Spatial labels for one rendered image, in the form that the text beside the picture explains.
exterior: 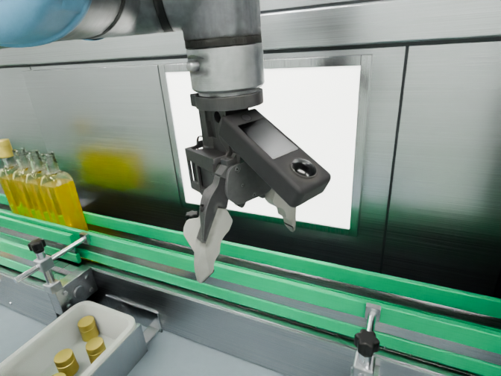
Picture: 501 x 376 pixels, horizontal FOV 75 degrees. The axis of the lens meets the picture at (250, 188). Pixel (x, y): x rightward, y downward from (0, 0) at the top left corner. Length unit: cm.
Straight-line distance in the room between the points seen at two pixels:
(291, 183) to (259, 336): 45
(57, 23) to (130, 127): 66
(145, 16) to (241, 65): 9
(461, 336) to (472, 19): 45
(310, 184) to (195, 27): 17
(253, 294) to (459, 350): 33
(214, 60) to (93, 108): 65
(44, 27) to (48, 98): 86
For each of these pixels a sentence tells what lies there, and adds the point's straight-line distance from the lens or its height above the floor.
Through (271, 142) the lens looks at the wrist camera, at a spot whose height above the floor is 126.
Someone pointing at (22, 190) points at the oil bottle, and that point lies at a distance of 103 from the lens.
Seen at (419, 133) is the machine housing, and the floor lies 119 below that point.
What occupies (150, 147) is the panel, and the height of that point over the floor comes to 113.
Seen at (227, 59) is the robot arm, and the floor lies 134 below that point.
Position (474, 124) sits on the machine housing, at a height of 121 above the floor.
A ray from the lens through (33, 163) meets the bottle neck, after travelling 96.
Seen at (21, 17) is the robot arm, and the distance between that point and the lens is 20.
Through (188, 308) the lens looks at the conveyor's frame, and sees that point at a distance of 74.
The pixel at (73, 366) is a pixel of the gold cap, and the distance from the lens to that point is 81.
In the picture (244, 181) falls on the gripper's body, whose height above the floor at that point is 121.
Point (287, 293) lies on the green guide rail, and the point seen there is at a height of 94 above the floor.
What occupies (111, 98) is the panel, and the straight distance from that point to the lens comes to 88.
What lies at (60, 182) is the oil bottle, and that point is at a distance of 91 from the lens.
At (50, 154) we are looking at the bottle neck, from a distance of 91.
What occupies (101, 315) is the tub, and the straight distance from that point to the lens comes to 84.
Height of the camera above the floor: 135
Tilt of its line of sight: 24 degrees down
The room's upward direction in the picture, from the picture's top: 4 degrees counter-clockwise
